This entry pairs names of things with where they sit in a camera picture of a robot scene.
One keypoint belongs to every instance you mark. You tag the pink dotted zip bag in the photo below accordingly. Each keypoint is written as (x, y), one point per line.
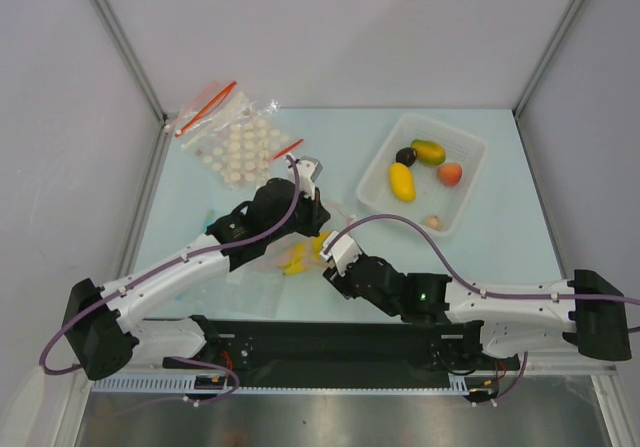
(340, 218)

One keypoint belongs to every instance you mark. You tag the beige garlic bulb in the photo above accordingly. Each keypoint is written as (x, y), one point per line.
(434, 222)

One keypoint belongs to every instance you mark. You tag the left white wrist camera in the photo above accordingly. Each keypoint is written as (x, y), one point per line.
(304, 171)

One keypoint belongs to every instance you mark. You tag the white slotted cable duct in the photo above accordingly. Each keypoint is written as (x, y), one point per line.
(202, 384)

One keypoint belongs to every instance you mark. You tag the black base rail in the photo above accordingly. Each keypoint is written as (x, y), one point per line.
(346, 355)

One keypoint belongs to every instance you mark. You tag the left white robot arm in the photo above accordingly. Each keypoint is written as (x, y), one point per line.
(102, 322)

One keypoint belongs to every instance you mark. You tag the aluminium frame post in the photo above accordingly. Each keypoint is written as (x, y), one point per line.
(114, 29)
(559, 36)

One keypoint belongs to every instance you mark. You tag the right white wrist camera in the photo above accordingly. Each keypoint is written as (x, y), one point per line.
(339, 251)

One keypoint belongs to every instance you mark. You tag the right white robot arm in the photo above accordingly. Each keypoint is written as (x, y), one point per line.
(585, 312)

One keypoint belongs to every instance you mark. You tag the white perforated plastic basket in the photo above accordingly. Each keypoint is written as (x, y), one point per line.
(432, 197)

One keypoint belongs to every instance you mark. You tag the red zipper clear bag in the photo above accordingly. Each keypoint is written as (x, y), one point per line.
(217, 105)

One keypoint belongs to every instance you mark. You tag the blue zipper clear bag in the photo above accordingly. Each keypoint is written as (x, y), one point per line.
(253, 291)

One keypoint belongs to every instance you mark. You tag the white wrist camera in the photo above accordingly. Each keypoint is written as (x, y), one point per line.
(304, 171)
(339, 251)

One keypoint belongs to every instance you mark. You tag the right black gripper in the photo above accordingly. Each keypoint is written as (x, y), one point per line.
(338, 275)

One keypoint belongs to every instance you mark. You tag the red orange peach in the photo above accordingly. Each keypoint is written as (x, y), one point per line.
(450, 174)

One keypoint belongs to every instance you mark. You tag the cream dotted zip bag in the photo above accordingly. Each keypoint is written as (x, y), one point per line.
(239, 144)

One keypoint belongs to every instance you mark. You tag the green orange mango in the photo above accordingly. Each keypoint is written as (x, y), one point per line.
(429, 152)

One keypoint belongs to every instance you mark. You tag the right aluminium frame post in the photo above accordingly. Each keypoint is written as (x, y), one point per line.
(559, 36)

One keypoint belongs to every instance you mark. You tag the left aluminium frame post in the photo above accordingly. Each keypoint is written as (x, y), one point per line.
(114, 29)

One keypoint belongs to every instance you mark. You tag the yellow banana bunch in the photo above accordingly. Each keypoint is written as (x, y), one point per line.
(303, 255)

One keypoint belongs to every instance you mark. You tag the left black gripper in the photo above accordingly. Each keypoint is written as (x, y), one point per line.
(317, 215)

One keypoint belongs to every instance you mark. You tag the dark purple fruit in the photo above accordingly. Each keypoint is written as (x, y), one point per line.
(406, 156)

